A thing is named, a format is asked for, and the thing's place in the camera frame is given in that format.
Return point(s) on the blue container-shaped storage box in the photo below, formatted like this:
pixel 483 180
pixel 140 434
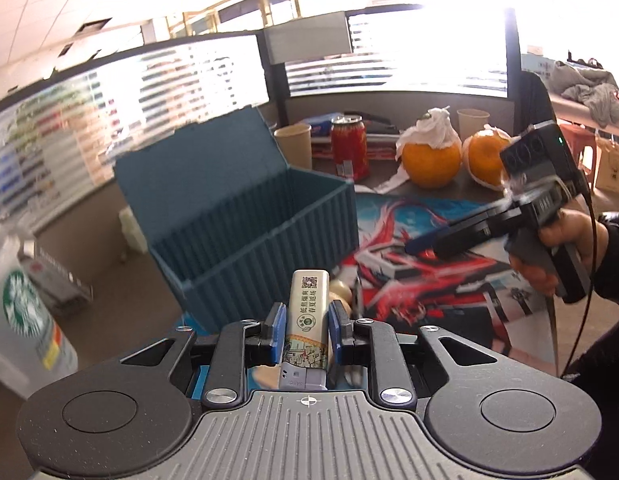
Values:
pixel 229 240

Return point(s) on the person's right hand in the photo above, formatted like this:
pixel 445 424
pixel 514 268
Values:
pixel 582 232

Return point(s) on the pile of grey clothes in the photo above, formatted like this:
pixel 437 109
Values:
pixel 587 87

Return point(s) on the red drink can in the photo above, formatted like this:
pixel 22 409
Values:
pixel 349 147

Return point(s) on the white printed tube packet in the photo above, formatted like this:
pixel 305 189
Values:
pixel 307 320

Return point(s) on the red plastic stool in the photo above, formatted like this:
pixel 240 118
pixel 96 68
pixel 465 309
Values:
pixel 579 147

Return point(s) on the small white bottle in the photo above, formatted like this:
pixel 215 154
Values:
pixel 132 232

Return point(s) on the beige round object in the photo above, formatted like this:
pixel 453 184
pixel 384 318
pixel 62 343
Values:
pixel 340 294

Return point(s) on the black and white pen box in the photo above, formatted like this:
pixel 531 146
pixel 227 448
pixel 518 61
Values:
pixel 61 280

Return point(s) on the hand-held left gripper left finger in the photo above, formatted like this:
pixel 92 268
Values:
pixel 275 327

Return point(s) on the grey partition panel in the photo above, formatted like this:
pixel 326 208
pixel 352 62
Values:
pixel 307 37

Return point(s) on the orange in white net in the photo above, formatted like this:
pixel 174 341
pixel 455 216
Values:
pixel 484 157

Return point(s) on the person's right forearm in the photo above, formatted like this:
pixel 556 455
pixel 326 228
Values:
pixel 617 260

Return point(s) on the orange with tissue wrap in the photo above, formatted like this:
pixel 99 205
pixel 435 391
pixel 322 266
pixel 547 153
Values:
pixel 432 165

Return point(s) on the printed anime desk mat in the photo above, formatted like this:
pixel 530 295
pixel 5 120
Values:
pixel 439 285

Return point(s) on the beige paper bag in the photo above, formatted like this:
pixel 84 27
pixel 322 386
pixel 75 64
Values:
pixel 614 165

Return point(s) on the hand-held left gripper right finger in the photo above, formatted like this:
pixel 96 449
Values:
pixel 338 330

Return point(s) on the beige paper cup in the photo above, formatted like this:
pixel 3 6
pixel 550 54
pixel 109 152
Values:
pixel 293 147
pixel 472 122

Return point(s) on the person's dark clothing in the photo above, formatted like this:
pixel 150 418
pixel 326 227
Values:
pixel 604 390

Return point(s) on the translucent plastic cup green logo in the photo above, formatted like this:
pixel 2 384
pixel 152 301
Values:
pixel 24 325

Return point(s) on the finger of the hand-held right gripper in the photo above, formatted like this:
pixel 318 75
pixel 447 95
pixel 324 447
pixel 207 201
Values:
pixel 429 240
pixel 494 217

